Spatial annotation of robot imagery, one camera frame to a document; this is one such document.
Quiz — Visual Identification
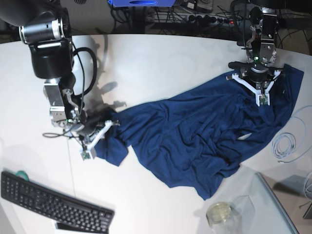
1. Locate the white camera bracket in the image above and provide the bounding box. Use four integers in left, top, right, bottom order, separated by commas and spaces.
226, 69, 282, 107
79, 120, 120, 160

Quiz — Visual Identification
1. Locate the blue box with hole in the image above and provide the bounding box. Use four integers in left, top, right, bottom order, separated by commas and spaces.
108, 0, 175, 7

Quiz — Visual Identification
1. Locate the clear glass jar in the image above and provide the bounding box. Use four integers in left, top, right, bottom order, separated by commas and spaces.
206, 195, 255, 234

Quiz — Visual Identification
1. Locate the coiled white cable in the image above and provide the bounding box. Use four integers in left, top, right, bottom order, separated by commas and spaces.
272, 105, 312, 163

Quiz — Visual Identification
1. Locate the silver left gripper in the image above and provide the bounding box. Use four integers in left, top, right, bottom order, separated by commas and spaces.
228, 6, 278, 83

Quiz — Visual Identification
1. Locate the dark blue t-shirt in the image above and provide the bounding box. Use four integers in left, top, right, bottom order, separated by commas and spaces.
95, 65, 304, 199

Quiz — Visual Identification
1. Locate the black computer keyboard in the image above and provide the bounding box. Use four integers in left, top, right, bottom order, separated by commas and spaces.
0, 171, 115, 234

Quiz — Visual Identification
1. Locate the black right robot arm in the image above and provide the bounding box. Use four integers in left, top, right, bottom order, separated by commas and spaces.
0, 0, 106, 140

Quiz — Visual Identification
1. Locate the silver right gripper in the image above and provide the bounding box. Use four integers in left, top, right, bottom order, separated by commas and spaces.
43, 79, 116, 138

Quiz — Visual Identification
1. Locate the green tape roll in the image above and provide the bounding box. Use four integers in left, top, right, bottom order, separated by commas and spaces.
15, 171, 29, 181

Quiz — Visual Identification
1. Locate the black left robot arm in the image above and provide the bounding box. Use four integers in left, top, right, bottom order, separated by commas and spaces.
229, 0, 283, 84

